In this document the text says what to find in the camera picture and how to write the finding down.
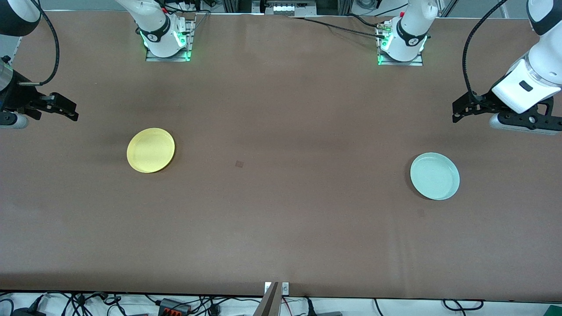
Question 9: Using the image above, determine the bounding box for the pale green round plate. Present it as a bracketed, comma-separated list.
[410, 152, 460, 201]

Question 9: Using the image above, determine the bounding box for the yellow round plate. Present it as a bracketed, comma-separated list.
[126, 128, 176, 174]

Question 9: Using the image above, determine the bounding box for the white device with slots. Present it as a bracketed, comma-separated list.
[272, 0, 317, 16]

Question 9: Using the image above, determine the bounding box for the black orange connector box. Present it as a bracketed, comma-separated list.
[157, 298, 192, 316]

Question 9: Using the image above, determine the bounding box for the brown slanted beam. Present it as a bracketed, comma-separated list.
[252, 282, 281, 316]

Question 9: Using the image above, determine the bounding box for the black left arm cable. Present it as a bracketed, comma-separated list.
[463, 0, 510, 104]

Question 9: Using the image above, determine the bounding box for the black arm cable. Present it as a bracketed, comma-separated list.
[18, 0, 60, 86]
[463, 0, 510, 104]

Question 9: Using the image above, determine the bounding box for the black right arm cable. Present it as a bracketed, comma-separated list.
[18, 0, 60, 86]

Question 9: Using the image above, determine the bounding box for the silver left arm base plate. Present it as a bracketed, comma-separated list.
[377, 20, 424, 67]

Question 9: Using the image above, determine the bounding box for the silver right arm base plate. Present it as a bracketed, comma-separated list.
[145, 18, 195, 62]

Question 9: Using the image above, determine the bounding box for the long black table cable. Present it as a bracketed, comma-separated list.
[288, 16, 388, 40]

